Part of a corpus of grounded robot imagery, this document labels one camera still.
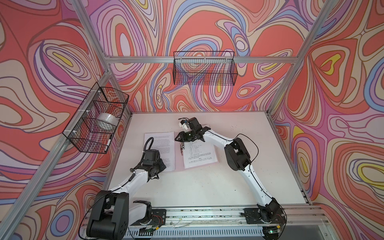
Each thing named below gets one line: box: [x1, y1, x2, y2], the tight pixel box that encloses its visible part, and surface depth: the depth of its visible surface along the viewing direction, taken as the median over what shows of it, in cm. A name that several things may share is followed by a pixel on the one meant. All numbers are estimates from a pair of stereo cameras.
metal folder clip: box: [180, 142, 185, 156], surface depth 100 cm
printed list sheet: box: [183, 139, 218, 169], surface depth 94 cm
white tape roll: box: [96, 112, 119, 132], surface depth 74 cm
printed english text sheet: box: [144, 131, 176, 172], surface depth 101 cm
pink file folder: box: [166, 131, 219, 173], surface depth 93 cm
